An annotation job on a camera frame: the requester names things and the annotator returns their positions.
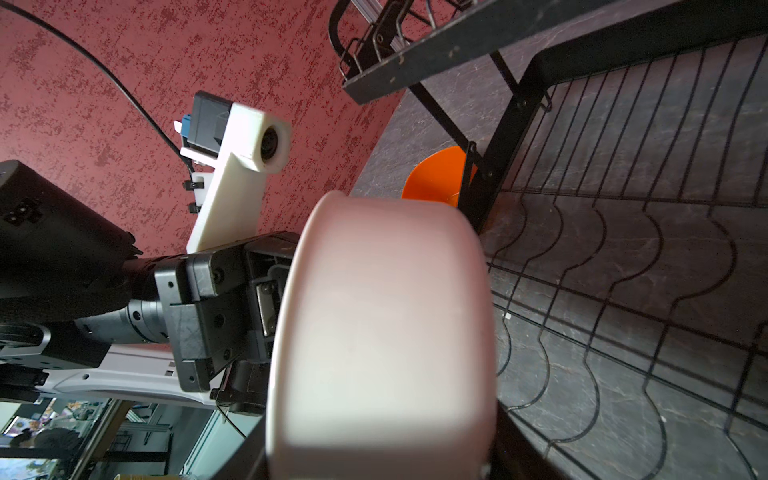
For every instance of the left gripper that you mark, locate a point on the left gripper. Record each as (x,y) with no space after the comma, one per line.
(220,309)

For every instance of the white bowl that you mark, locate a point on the white bowl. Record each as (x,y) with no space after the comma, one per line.
(384,363)

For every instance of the orange bowl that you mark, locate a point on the orange bowl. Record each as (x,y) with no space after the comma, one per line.
(437,178)

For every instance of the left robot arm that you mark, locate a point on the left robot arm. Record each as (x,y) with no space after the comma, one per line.
(84,313)

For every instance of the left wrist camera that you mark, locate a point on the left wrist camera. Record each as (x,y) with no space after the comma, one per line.
(243,146)

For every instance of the black wire dish rack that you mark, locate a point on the black wire dish rack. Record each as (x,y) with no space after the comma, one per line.
(616,173)

